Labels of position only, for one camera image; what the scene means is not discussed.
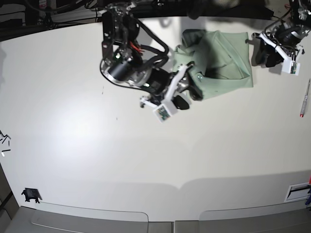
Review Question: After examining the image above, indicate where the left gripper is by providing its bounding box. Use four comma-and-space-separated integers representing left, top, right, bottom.
250, 24, 305, 68

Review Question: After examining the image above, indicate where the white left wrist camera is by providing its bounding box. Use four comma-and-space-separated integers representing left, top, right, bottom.
281, 60, 300, 76

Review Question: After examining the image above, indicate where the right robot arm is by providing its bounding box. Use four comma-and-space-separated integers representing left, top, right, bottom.
100, 1, 203, 110

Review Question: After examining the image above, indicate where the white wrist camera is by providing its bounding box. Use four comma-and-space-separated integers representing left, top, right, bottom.
281, 60, 300, 76
153, 101, 178, 123

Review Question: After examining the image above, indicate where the black clamp bracket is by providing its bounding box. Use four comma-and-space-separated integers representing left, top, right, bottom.
21, 188, 42, 203

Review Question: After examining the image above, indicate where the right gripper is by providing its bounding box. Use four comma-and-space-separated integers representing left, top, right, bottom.
139, 63, 202, 110

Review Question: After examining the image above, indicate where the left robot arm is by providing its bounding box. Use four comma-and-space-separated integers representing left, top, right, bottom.
252, 0, 311, 75

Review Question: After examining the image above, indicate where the light green T-shirt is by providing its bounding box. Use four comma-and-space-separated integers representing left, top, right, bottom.
173, 29, 254, 100

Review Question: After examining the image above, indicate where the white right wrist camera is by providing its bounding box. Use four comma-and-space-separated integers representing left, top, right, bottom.
153, 101, 178, 123

